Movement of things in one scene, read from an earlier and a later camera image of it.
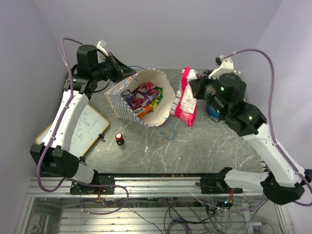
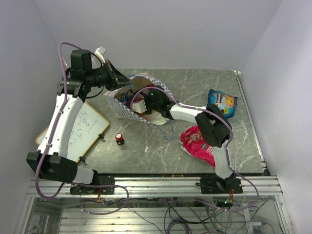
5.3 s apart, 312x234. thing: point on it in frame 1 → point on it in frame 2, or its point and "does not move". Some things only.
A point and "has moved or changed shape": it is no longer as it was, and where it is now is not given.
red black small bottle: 119,141 does not move
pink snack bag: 184,107 → 192,142
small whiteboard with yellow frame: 90,126 does not move
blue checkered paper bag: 158,79 has moved or changed shape
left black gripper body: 110,68 → 106,76
